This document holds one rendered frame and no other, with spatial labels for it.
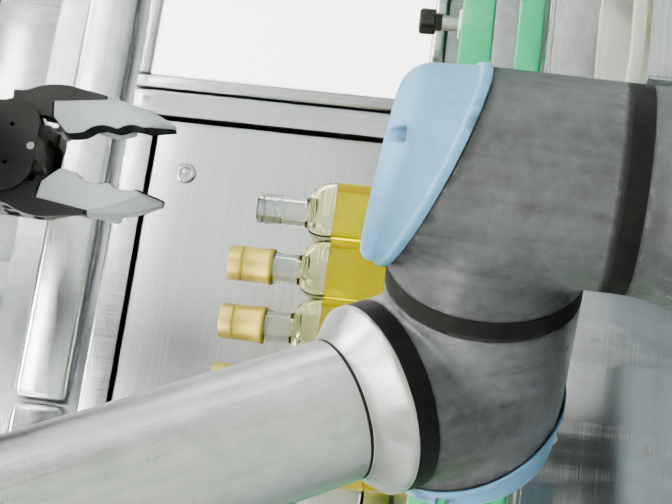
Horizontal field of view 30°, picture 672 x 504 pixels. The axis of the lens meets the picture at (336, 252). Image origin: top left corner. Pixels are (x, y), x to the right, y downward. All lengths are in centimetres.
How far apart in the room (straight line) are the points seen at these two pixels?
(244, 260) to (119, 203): 29
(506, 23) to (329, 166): 26
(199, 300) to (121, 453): 70
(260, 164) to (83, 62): 24
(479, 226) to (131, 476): 22
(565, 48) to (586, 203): 59
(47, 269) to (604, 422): 65
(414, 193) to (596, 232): 10
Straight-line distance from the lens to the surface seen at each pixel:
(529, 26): 125
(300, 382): 70
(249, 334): 119
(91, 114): 96
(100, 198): 94
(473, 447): 73
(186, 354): 134
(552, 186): 65
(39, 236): 143
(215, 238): 137
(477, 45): 124
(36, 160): 96
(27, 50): 153
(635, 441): 104
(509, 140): 65
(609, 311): 106
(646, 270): 67
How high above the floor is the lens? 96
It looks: 5 degrees up
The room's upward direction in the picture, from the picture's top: 84 degrees counter-clockwise
